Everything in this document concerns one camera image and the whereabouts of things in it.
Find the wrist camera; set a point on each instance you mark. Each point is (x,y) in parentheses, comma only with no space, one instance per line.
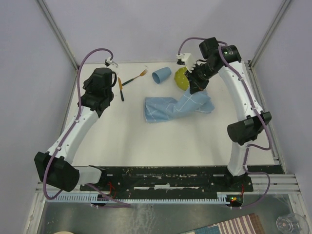
(109,63)
(186,60)

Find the green dotted plate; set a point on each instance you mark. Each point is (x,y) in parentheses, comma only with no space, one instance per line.
(181,79)

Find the aluminium frame rail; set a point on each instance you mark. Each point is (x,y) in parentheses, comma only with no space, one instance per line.
(277,19)

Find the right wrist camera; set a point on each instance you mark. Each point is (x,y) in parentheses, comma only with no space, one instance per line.
(186,60)

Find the cream round object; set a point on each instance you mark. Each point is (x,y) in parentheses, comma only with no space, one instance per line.
(64,232)

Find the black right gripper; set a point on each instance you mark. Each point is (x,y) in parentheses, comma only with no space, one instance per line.
(195,86)

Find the blue cup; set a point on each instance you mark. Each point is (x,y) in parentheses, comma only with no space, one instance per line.
(161,75)

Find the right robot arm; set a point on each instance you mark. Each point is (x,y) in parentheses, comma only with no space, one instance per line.
(225,60)

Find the orange fork green handle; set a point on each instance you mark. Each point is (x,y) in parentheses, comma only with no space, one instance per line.
(140,75)

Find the blue checked cloth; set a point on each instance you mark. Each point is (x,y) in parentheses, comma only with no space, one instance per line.
(163,109)

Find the clear glass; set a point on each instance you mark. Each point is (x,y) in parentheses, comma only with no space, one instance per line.
(292,224)

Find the striped folded cloth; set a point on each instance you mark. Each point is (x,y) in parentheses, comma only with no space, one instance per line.
(247,224)

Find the orange knife green handle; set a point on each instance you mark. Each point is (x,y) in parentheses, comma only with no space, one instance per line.
(120,89)

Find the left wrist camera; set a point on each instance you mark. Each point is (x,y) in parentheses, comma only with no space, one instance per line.
(109,63)

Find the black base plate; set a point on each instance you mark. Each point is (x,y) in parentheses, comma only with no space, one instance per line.
(124,180)

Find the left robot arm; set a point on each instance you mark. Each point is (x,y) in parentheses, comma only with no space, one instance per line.
(54,167)

